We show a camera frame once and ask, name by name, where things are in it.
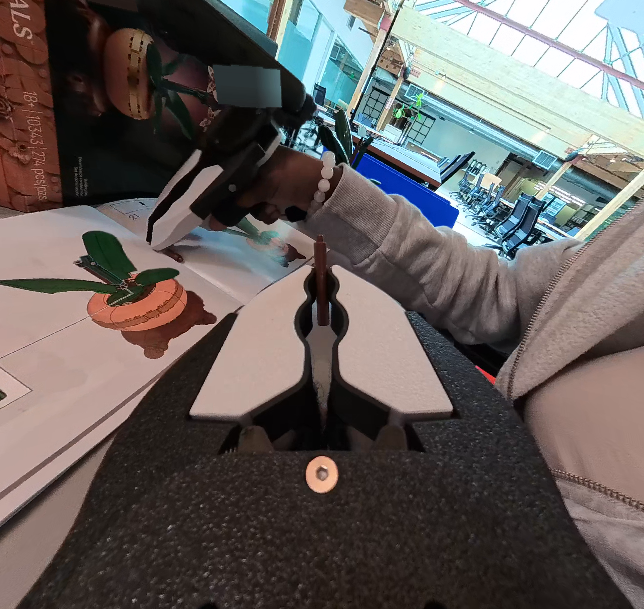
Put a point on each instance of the dark flower toy box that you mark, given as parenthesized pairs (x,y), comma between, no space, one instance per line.
(90,115)

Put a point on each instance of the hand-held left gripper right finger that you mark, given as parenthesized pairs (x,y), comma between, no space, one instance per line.
(387,352)

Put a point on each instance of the small brown toy piece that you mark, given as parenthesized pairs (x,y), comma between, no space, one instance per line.
(173,254)

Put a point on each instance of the person's right forearm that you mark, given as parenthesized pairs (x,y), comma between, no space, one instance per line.
(427,266)

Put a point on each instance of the person's right hand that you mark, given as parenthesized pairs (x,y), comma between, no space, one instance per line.
(276,186)

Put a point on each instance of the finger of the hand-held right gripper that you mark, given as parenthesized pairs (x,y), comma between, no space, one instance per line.
(176,226)
(176,181)

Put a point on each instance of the green hanging plant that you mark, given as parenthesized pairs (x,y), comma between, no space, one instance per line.
(408,108)

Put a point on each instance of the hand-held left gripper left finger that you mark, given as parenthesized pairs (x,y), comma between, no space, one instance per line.
(256,352)

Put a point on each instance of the brown toy rod piece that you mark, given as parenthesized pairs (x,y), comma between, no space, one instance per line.
(321,287)

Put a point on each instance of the toy potted plant model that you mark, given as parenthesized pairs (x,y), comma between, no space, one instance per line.
(344,138)

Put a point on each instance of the row of black office chairs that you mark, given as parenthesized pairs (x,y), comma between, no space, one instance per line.
(518,221)

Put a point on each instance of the toy building instruction booklet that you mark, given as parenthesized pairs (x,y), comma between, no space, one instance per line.
(60,327)

